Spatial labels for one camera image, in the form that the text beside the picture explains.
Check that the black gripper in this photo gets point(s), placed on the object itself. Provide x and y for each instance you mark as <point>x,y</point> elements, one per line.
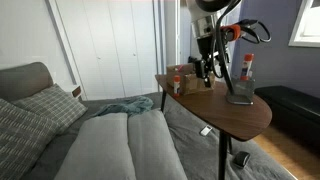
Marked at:
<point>210,51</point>

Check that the grey mesh metal basket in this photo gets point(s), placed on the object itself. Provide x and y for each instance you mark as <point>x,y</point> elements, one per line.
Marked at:
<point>243,92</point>

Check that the orange capped glue stick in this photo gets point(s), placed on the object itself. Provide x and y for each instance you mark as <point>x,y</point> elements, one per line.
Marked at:
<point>248,59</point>

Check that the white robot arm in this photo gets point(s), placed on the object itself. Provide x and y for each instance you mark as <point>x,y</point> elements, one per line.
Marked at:
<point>204,17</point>

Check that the brown cardboard box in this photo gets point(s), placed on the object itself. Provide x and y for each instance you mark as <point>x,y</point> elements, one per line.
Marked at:
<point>189,82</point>

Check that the dark wooden side table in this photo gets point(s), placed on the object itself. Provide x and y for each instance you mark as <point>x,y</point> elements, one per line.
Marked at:
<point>241,122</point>

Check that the white remote control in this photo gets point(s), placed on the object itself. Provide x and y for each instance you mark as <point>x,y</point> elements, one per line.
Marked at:
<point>206,130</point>

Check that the teal crumpled blanket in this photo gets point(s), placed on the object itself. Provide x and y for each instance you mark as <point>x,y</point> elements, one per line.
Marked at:
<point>131,107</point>

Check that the small black device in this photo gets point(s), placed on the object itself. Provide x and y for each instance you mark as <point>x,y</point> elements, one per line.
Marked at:
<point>241,159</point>

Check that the black bench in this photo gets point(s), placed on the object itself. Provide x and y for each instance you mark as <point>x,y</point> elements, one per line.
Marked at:
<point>295,112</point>

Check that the light grey folded duvet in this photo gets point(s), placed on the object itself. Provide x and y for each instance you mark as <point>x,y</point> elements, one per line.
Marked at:
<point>118,147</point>

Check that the white closet doors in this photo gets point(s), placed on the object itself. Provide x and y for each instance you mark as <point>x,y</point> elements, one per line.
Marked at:
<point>113,45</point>

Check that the white framed window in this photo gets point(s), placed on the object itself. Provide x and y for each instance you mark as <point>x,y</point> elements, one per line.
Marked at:
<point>306,30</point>

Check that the white nightstand wooden front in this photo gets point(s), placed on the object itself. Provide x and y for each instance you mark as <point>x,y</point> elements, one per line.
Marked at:
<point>73,90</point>

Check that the grey plaid pillow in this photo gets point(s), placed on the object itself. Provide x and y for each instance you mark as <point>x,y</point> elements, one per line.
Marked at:
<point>54,103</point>

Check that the grey upholstered headboard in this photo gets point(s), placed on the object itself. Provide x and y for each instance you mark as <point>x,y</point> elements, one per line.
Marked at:
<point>23,81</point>

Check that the grey striped pillow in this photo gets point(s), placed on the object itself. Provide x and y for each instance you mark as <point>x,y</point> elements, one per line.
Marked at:
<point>23,137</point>

